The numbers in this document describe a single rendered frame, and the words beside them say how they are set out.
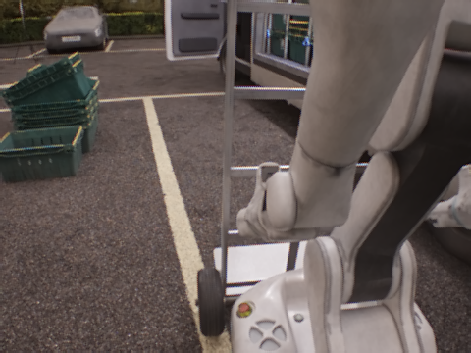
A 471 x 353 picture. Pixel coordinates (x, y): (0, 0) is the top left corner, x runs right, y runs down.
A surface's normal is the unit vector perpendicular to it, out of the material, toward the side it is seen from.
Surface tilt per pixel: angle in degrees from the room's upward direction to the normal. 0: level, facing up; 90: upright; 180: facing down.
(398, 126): 97
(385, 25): 102
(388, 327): 23
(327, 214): 109
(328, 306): 64
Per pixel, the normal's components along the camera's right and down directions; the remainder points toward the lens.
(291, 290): 0.10, 0.13
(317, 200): -0.01, 0.72
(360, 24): -0.36, 0.66
